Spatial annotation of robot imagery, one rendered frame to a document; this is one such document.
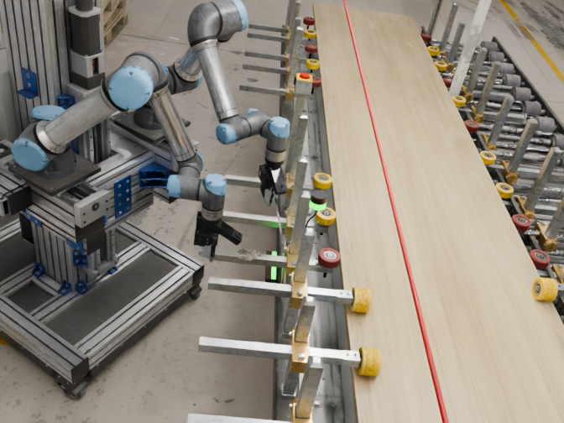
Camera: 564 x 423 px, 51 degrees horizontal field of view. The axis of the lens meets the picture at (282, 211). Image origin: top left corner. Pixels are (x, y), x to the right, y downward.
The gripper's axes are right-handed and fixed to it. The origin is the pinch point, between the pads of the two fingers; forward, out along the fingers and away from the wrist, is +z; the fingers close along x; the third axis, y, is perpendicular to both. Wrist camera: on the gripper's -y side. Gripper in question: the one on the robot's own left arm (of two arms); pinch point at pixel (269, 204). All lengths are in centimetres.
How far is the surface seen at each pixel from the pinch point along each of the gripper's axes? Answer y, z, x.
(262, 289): -45.4, -2.2, 18.1
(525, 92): 99, 9, -208
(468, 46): 93, -24, -146
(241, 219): 4.6, 9.8, 9.1
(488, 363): -85, 3, -44
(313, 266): -28.4, 8.1, -8.4
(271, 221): 0.5, 9.3, -2.2
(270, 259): -22.7, 7.4, 6.3
